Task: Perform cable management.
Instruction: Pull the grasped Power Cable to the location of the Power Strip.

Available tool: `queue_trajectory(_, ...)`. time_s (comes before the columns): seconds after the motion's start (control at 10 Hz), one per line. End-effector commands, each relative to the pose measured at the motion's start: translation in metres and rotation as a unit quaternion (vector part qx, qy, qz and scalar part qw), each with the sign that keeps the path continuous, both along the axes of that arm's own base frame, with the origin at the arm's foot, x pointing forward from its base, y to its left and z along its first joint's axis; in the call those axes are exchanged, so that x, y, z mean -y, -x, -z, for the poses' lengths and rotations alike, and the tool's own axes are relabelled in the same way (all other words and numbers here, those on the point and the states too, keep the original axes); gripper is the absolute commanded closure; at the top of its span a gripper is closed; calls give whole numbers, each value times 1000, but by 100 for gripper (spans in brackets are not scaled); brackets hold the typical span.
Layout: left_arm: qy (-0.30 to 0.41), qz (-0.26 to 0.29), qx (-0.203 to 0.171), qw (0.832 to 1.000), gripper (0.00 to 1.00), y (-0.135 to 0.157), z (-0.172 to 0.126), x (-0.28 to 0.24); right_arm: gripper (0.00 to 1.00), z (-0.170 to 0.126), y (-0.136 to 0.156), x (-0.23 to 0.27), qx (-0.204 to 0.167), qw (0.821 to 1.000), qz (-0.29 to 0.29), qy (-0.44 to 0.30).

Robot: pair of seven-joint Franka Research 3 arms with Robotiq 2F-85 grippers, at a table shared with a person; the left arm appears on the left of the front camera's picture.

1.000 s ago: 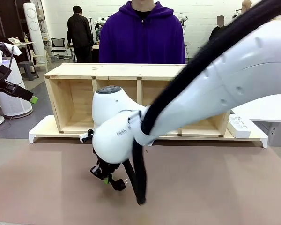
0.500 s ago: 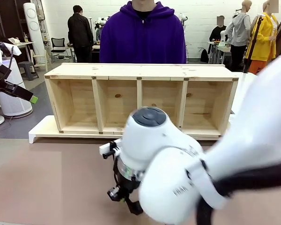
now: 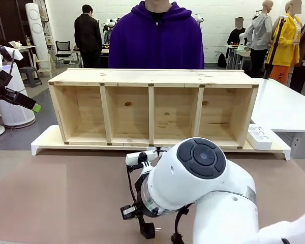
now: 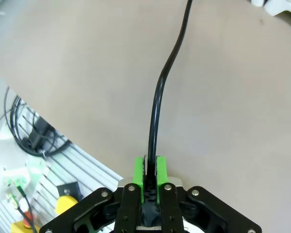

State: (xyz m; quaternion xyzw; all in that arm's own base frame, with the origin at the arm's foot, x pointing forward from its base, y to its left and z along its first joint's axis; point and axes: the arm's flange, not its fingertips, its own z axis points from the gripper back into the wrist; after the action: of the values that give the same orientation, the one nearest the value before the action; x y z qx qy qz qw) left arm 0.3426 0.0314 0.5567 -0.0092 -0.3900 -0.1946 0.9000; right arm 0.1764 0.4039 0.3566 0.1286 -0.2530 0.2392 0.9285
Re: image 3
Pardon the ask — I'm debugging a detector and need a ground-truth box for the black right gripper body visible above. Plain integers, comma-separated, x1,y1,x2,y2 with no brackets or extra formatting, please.
134,175,146,220

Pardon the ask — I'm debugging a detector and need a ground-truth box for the light wooden shelf unit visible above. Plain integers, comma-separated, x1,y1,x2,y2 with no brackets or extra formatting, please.
48,68,259,149

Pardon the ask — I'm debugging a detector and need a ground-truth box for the person in black t-shirt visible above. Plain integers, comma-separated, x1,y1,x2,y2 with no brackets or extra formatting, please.
227,16,248,47

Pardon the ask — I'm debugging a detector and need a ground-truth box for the black tripod pole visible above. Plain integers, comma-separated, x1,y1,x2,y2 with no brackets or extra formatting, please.
262,15,287,80

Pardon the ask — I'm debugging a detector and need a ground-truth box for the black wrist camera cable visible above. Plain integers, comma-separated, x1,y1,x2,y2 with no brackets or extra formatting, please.
126,164,140,205

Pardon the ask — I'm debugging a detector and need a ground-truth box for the person in black jacket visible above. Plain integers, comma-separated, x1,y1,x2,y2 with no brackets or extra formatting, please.
73,4,103,69

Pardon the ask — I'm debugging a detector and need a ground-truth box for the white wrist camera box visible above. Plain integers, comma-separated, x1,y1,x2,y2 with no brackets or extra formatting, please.
8,47,24,61
125,150,156,169

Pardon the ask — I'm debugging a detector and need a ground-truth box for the tall white air conditioner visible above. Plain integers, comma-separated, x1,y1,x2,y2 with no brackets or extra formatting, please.
25,3,53,77

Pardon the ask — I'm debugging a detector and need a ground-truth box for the black power plug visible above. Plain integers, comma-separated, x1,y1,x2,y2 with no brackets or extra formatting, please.
141,222,162,240

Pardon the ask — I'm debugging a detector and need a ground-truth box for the person in purple hoodie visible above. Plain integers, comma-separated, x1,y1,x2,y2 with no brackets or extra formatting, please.
108,0,205,70

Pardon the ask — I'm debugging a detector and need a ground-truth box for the white cylindrical air purifier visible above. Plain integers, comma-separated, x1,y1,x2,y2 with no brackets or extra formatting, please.
0,64,37,129

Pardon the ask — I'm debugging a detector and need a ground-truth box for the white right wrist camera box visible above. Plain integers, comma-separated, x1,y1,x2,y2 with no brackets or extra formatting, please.
125,150,156,169

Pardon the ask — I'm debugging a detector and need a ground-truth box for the white power strip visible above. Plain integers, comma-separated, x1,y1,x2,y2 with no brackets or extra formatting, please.
246,124,273,150

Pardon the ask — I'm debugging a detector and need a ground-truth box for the white side table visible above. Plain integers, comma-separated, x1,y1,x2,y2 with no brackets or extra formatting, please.
15,44,38,67

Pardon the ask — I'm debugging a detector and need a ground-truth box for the black mesh office chair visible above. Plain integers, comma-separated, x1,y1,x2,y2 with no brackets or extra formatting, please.
55,40,76,68

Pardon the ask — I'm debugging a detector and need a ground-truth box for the mannequin in grey hoodie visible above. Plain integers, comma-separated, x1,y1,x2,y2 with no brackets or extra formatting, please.
245,0,273,78

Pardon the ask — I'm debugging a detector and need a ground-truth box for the grey plastic step stool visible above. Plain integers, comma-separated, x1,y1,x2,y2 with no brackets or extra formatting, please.
19,66,43,87

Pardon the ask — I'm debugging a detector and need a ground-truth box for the mannequin in yellow jacket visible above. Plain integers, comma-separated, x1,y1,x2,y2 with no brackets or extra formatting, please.
266,0,303,86

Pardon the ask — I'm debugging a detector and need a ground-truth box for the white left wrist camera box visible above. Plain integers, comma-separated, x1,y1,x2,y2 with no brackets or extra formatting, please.
8,47,24,61

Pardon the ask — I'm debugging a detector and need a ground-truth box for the black braided cable sleeve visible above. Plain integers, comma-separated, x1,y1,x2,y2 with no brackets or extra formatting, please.
170,206,190,244

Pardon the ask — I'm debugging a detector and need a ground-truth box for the small light wooden chair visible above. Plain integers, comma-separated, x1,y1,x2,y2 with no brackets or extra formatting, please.
35,53,53,78

